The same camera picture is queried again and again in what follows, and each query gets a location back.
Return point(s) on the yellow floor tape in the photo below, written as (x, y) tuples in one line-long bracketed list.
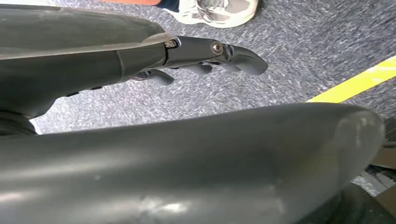
[(355, 83)]

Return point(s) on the robot left arm ribbed sleeve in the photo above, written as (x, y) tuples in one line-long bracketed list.
[(15, 123)]

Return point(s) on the robot left grey hand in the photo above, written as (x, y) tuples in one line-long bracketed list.
[(77, 52)]

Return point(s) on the person's white sneaker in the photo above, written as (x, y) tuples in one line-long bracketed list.
[(216, 12)]

